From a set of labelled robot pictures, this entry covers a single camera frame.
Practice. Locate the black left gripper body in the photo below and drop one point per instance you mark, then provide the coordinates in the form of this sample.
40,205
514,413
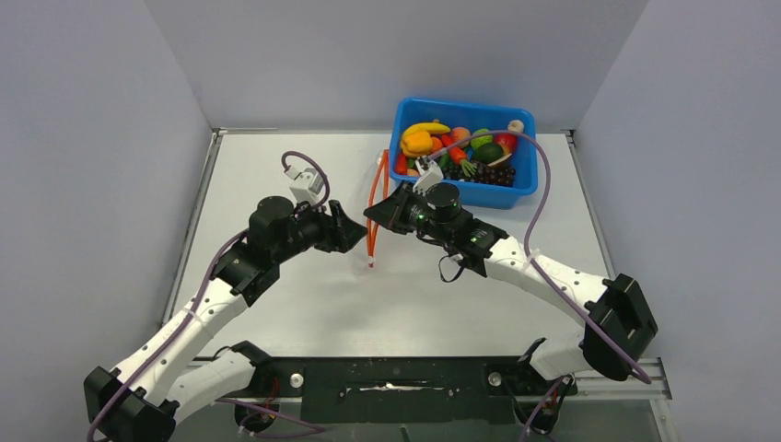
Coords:
312,227

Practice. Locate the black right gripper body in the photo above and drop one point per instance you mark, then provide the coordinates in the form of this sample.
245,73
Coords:
415,216

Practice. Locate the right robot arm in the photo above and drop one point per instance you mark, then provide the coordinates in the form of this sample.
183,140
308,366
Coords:
618,324

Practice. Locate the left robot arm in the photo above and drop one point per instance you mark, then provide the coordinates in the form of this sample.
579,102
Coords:
146,396

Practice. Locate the red toy chili pepper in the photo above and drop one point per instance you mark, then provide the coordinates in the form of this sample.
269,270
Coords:
400,165

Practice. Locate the green toy chili pepper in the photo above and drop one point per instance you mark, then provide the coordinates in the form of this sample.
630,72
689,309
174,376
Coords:
444,163

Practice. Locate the orange toy carrot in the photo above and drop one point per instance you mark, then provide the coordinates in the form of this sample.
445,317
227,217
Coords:
458,156

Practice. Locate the orange toy tangerine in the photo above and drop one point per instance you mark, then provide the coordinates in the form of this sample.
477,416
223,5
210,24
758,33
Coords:
437,144

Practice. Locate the yellow toy bell pepper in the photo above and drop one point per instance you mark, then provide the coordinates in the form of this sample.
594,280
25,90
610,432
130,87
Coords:
417,144

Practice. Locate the yellow toy banana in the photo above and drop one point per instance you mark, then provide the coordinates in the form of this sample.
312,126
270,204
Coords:
435,128

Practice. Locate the toy peach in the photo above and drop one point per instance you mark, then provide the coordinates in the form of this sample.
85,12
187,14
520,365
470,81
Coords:
461,136

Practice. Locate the dark toy grapes bunch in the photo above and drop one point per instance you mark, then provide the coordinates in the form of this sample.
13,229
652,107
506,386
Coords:
504,176

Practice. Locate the green toy lime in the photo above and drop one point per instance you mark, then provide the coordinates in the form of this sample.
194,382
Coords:
480,137

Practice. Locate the toy avocado half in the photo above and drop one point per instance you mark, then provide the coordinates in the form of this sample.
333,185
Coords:
492,155

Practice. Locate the blue plastic bin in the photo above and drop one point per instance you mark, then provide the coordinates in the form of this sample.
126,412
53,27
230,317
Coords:
473,117

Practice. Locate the red toy apple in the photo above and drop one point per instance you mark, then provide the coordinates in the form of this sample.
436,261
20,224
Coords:
508,142

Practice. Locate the white toy garlic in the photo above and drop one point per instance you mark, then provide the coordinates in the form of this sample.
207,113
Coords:
516,126

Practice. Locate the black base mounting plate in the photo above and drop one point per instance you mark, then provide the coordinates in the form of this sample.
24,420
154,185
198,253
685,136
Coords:
498,390

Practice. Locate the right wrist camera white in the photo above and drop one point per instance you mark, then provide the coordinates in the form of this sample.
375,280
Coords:
430,175

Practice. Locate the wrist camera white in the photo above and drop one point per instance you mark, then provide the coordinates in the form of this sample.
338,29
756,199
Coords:
430,175
306,185

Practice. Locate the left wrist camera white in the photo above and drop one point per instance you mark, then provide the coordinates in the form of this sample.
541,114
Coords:
306,185

